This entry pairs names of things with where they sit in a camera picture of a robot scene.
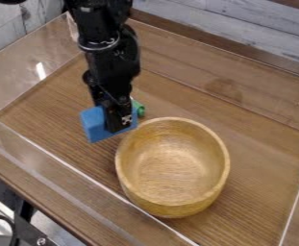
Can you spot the clear acrylic tray wall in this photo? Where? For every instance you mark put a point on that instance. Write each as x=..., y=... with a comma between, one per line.
x=231, y=87

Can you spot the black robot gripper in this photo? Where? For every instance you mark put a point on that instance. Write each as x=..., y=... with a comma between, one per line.
x=112, y=56

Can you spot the blue foam block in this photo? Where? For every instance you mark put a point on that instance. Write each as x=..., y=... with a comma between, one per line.
x=94, y=124

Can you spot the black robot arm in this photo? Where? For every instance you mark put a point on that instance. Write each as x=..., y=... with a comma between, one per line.
x=99, y=14

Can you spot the black metal table frame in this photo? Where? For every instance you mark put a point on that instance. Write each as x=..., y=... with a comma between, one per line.
x=24, y=233

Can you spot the brown wooden bowl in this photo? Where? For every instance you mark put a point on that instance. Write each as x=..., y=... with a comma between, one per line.
x=172, y=166

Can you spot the green white marker pen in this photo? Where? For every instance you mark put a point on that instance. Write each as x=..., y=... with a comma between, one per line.
x=139, y=107

